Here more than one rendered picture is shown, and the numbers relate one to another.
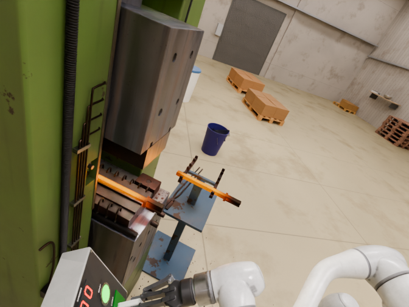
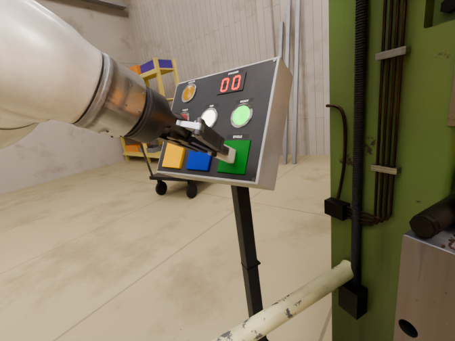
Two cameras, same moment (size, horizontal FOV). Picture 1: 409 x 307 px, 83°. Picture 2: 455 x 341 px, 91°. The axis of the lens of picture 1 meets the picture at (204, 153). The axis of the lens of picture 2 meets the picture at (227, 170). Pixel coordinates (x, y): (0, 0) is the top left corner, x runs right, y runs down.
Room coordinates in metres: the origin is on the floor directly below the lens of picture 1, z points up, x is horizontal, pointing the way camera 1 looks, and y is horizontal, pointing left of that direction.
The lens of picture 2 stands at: (0.75, -0.19, 1.11)
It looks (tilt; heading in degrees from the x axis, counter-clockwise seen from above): 16 degrees down; 150
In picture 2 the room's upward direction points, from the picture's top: 8 degrees counter-clockwise
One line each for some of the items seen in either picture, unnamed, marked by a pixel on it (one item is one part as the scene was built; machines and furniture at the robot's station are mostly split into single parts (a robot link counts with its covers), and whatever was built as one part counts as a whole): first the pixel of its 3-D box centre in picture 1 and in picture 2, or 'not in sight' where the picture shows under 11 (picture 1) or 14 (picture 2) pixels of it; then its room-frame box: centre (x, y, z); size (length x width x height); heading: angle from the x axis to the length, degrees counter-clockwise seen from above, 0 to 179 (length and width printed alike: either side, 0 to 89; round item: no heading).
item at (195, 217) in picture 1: (191, 202); not in sight; (1.24, -0.05, 0.70); 0.40 x 0.30 x 0.02; 174
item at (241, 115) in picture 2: (105, 293); (241, 115); (0.33, 0.11, 1.09); 0.05 x 0.03 x 0.04; 175
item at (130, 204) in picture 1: (102, 190); not in sight; (0.80, 0.39, 0.96); 0.42 x 0.20 x 0.09; 85
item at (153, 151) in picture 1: (112, 127); not in sight; (0.80, 0.39, 1.32); 0.42 x 0.20 x 0.10; 85
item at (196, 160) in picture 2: not in sight; (201, 155); (0.25, 0.03, 1.01); 0.07 x 0.05 x 0.07; 20
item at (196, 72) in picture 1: (184, 82); not in sight; (5.07, 1.02, 0.36); 0.58 x 0.58 x 0.73
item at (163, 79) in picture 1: (128, 66); not in sight; (0.84, 0.39, 1.56); 0.42 x 0.39 x 0.40; 85
